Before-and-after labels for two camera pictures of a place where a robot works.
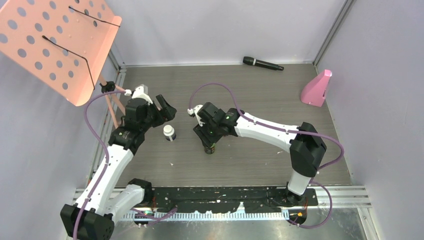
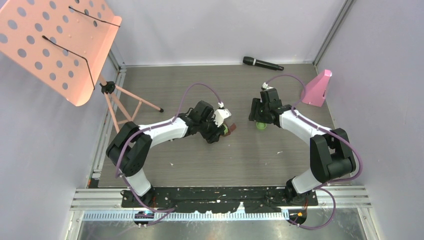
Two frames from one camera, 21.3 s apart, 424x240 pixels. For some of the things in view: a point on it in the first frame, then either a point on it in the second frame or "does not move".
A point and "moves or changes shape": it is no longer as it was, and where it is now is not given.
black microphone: [249, 60] does not move
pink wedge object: [314, 92] does not move
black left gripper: [168, 111] to [214, 135]
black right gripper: [201, 131] to [257, 103]
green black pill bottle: [211, 150] moves or changes shape
